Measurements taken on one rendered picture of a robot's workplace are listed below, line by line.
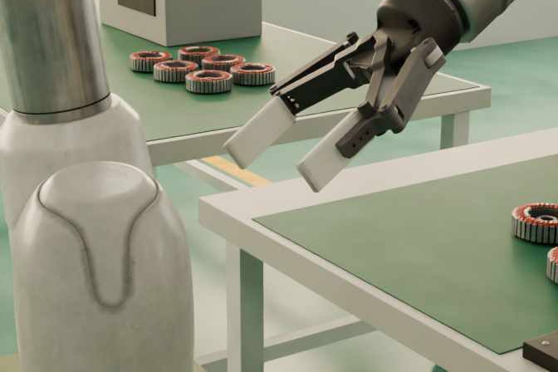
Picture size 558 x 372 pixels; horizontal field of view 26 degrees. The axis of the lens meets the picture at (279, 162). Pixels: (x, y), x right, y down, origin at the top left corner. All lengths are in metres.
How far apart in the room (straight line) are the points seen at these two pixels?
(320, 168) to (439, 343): 0.70
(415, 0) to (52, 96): 0.37
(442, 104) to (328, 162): 1.93
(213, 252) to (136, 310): 2.92
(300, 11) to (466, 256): 4.63
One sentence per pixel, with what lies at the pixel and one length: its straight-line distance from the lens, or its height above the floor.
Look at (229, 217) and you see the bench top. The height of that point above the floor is 0.74.
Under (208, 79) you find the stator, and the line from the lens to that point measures 2.87.
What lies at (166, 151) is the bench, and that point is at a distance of 2.51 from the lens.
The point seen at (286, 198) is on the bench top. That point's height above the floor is 0.75.
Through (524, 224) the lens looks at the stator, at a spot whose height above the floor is 0.78.
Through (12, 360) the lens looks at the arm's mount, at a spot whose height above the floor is 0.84.
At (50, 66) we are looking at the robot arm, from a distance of 1.20.
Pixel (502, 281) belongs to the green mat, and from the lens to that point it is 1.81.
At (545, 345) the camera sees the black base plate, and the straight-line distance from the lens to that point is 1.57.
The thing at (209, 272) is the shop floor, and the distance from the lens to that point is 3.80.
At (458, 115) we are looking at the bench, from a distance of 2.99.
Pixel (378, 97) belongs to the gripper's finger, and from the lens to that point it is 1.00.
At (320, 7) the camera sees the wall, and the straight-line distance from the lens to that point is 6.52.
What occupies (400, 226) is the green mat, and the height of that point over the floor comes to 0.75.
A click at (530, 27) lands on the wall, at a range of 7.53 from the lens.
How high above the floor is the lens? 1.43
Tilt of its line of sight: 17 degrees down
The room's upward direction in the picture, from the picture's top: straight up
